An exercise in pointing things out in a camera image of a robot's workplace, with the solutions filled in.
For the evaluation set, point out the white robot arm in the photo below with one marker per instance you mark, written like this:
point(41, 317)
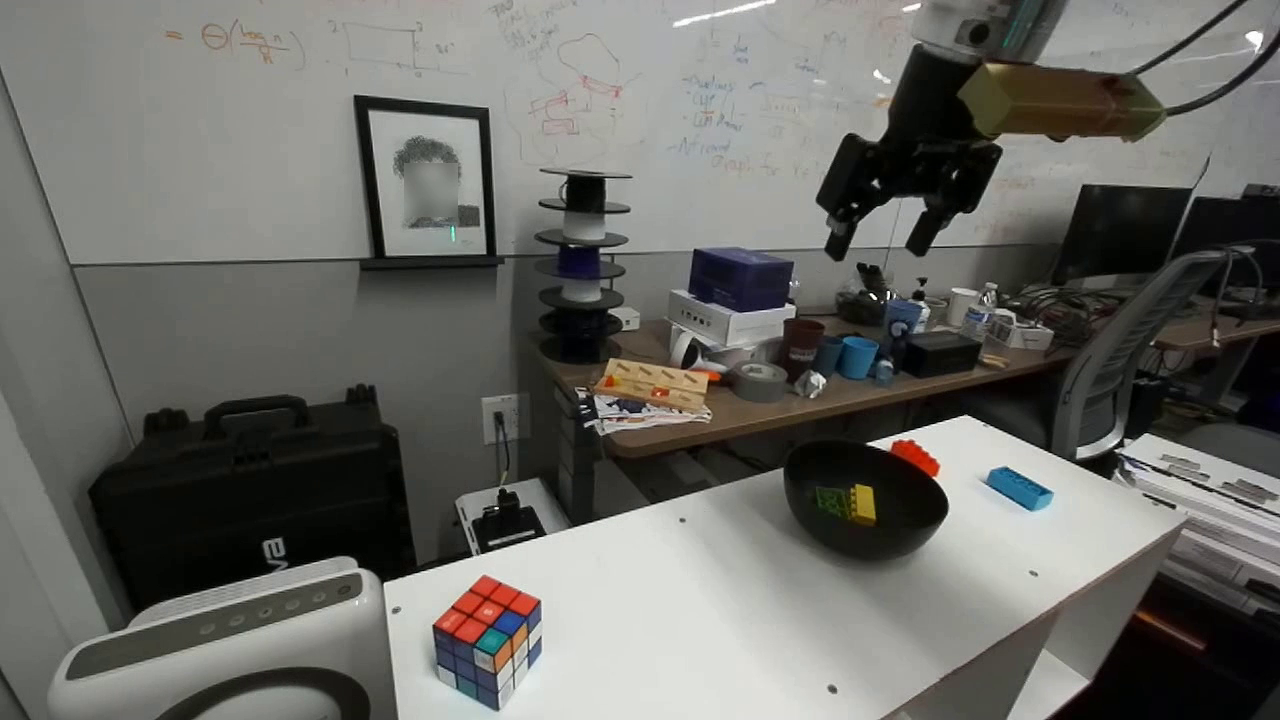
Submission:
point(986, 32)

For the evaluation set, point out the framed picture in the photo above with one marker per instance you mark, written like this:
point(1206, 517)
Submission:
point(426, 183)

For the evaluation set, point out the colourful board game box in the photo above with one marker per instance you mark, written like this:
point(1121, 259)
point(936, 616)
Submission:
point(639, 393)

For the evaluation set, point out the black bowl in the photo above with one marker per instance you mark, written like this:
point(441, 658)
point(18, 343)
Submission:
point(910, 504)

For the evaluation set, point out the wooden desk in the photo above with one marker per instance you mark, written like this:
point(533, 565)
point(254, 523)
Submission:
point(850, 398)

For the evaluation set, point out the office chair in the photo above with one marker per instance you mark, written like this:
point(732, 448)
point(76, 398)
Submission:
point(1093, 402)

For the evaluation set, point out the rubiks cube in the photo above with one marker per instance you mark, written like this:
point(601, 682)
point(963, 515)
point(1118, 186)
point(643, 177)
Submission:
point(484, 641)

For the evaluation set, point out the wall power outlet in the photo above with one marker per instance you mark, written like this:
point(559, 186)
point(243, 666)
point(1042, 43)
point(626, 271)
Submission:
point(498, 417)

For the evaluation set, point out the blue box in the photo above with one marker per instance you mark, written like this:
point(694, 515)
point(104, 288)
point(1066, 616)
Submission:
point(736, 279)

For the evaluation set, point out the black monitor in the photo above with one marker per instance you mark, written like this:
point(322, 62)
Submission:
point(1121, 231)

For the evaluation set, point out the green lego brick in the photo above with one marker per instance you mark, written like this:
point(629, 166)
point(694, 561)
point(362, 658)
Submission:
point(829, 503)

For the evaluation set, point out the blue lego brick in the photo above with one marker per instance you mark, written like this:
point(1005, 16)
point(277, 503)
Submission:
point(1022, 488)

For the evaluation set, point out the white box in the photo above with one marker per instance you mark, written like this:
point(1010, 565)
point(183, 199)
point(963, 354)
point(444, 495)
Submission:
point(723, 329)

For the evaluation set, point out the white air purifier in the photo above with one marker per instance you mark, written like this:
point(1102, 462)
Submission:
point(290, 646)

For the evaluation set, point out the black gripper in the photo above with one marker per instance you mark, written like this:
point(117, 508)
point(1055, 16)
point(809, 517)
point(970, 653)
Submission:
point(931, 150)

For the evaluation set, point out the black hard case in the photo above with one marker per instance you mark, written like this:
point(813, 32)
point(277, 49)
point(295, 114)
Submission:
point(254, 487)

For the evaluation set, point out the orange lego brick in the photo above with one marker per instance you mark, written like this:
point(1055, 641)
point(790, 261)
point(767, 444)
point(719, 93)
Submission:
point(919, 457)

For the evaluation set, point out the stack of filament spools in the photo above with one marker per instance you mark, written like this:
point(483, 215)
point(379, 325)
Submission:
point(583, 304)

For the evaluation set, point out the tape roll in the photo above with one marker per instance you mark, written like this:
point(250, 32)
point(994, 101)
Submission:
point(756, 382)

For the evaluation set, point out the yellow lego brick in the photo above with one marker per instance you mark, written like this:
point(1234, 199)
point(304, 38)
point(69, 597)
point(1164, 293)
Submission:
point(862, 503)

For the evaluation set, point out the blue cup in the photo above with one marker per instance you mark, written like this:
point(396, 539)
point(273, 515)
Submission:
point(856, 358)

